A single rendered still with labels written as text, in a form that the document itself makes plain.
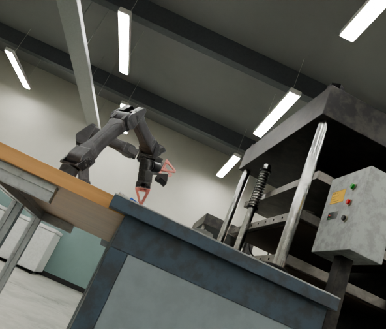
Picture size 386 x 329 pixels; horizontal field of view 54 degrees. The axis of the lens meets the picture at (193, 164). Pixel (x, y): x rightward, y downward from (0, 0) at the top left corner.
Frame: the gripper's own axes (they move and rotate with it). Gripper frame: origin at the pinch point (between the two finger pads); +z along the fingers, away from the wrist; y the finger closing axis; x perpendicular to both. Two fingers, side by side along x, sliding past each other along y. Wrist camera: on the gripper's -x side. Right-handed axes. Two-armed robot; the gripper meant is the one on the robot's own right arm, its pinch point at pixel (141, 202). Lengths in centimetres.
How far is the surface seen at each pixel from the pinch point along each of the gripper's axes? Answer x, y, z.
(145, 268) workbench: 0, -72, 16
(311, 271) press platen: -91, 11, 26
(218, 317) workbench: -21, -73, 27
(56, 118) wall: 195, 769, -168
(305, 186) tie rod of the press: -84, 12, -17
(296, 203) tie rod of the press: -79, 11, -8
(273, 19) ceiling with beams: -153, 283, -253
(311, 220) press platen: -91, 16, 0
